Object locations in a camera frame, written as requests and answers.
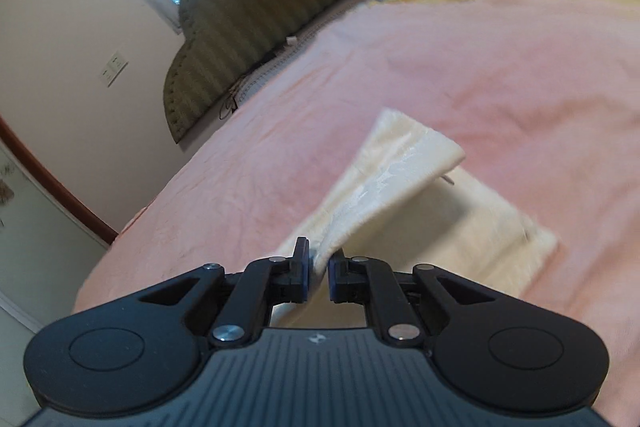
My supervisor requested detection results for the cream embossed blanket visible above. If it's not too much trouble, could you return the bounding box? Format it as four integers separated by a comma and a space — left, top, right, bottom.
270, 108, 559, 330

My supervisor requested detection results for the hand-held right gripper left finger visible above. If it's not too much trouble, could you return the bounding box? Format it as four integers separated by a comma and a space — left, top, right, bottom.
135, 236, 313, 350

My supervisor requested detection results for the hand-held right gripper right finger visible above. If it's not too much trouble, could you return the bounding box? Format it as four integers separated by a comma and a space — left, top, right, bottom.
327, 248, 494, 350

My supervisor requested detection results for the white door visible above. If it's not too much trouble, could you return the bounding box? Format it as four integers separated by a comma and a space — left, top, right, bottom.
0, 142, 111, 427

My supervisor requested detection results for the pink blanket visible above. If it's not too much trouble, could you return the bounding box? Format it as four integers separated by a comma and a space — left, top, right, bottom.
72, 0, 640, 427

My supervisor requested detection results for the brown wooden door frame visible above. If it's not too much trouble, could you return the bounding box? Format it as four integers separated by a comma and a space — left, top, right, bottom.
0, 114, 118, 248

